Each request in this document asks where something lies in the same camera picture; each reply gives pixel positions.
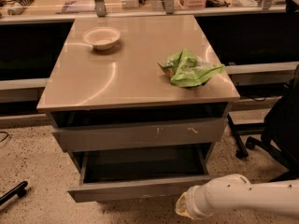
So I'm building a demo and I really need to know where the white gripper with foam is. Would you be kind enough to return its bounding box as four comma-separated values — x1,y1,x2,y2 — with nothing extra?
175,186,212,220

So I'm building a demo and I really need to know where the grey drawer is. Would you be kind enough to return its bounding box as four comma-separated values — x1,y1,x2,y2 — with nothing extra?
69,143,213,203
52,118,227,152

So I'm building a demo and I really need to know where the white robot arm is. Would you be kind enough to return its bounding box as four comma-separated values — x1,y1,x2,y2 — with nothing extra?
176,174,299,219

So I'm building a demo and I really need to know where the grey top drawer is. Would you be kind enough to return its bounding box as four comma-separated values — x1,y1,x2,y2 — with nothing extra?
52,118,227,152

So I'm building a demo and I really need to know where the grey metal drawer cabinet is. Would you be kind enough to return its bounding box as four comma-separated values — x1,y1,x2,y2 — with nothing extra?
37,15,239,168

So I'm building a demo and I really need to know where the black floor stand leg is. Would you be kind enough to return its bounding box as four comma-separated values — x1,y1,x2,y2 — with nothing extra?
227,115,264,159

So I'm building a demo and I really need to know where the black office chair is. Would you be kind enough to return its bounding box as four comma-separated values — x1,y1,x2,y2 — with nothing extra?
245,67,299,182

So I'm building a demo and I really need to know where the green crumpled chip bag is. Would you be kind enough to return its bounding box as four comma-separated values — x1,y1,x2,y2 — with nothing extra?
158,49,224,88

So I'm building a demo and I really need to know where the black chair leg left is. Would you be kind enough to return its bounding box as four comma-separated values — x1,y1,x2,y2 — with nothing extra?
0,181,28,205

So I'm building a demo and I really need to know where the white paper bowl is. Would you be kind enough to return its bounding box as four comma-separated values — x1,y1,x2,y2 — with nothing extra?
82,27,121,50

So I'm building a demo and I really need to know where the purple booklet on desk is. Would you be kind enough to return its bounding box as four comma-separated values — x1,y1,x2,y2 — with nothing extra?
57,0,96,15

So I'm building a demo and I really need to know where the black coiled tool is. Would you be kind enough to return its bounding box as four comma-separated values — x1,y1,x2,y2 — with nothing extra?
7,0,35,16

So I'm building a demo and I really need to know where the grey metal upright post left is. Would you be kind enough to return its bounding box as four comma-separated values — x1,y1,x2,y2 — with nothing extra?
94,0,107,17

